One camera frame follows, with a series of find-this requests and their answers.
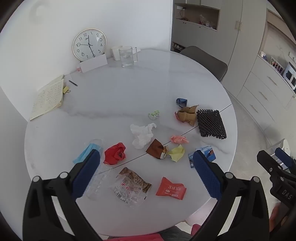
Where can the brown crumpled paper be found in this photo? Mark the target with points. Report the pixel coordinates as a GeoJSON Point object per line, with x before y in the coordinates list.
{"type": "Point", "coordinates": [187, 114]}

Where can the white microwave oven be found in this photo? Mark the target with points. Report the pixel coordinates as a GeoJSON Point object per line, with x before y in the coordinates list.
{"type": "Point", "coordinates": [290, 76]}

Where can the blue picture wrapper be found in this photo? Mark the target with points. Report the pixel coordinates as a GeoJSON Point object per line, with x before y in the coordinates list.
{"type": "Point", "coordinates": [209, 154]}

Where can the open cream notebook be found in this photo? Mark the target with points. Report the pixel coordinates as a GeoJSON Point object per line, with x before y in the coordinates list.
{"type": "Point", "coordinates": [47, 99]}

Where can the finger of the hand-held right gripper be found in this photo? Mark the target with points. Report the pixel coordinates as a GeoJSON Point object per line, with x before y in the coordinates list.
{"type": "Point", "coordinates": [285, 158]}
{"type": "Point", "coordinates": [268, 161]}

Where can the small pink eraser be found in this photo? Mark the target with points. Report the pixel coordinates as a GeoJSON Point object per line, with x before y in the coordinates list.
{"type": "Point", "coordinates": [78, 69]}

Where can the blue crumpled paper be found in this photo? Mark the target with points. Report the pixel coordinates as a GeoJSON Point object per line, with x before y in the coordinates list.
{"type": "Point", "coordinates": [181, 102]}

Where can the brown snack wrapper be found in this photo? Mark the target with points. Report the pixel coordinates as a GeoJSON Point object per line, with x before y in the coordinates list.
{"type": "Point", "coordinates": [156, 149]}

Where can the blue face mask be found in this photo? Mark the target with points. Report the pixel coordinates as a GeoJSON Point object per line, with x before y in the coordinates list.
{"type": "Point", "coordinates": [85, 153]}

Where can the yellow paper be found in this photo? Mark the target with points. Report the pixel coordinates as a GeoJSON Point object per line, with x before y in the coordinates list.
{"type": "Point", "coordinates": [177, 153]}

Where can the person's right hand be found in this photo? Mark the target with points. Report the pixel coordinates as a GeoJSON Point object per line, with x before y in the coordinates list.
{"type": "Point", "coordinates": [275, 216]}

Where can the grey chair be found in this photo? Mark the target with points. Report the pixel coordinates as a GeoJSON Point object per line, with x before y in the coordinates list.
{"type": "Point", "coordinates": [205, 61]}

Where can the round white wall clock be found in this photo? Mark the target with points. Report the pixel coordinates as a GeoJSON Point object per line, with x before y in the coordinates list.
{"type": "Point", "coordinates": [89, 44]}

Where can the white folded card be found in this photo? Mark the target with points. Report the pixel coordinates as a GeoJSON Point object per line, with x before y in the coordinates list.
{"type": "Point", "coordinates": [93, 63]}

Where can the small bottle rack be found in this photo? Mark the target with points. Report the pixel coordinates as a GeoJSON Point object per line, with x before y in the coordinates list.
{"type": "Point", "coordinates": [276, 64]}

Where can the clear plastic bag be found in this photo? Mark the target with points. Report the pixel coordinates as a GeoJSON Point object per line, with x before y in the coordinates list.
{"type": "Point", "coordinates": [205, 22]}

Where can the red crumpled plastic bag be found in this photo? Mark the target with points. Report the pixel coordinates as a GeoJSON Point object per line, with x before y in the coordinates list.
{"type": "Point", "coordinates": [115, 153]}

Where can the orange red packet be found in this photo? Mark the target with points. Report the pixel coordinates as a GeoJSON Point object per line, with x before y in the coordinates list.
{"type": "Point", "coordinates": [171, 188]}

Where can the pink crumpled paper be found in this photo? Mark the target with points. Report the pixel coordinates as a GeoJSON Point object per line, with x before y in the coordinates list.
{"type": "Point", "coordinates": [179, 139]}

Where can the green white crumpled paper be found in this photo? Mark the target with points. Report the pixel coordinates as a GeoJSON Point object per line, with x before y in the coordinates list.
{"type": "Point", "coordinates": [154, 115]}

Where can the white crumpled tissue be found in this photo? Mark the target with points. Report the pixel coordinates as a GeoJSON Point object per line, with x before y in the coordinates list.
{"type": "Point", "coordinates": [142, 135]}

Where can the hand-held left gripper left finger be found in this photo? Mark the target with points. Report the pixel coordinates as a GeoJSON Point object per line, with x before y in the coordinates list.
{"type": "Point", "coordinates": [86, 173]}

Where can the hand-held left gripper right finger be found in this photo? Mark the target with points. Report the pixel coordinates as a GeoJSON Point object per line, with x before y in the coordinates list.
{"type": "Point", "coordinates": [205, 176]}

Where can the tall grey cabinet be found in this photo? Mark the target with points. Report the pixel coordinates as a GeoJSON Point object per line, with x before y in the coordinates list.
{"type": "Point", "coordinates": [231, 46]}

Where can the white cup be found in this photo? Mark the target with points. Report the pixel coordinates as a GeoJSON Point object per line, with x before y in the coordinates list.
{"type": "Point", "coordinates": [115, 52]}

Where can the grey drawer sideboard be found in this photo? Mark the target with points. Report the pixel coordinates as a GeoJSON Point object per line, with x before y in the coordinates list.
{"type": "Point", "coordinates": [263, 88]}

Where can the black pen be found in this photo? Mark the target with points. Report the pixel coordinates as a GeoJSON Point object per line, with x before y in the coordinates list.
{"type": "Point", "coordinates": [73, 83]}

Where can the yellow binder clip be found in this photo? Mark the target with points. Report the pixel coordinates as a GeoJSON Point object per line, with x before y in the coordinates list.
{"type": "Point", "coordinates": [66, 90]}

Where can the black foam net sleeve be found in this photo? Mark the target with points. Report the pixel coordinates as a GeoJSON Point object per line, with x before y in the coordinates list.
{"type": "Point", "coordinates": [211, 124]}

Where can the clear brown printed snack bag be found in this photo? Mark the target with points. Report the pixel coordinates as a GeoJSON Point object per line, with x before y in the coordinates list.
{"type": "Point", "coordinates": [131, 185]}

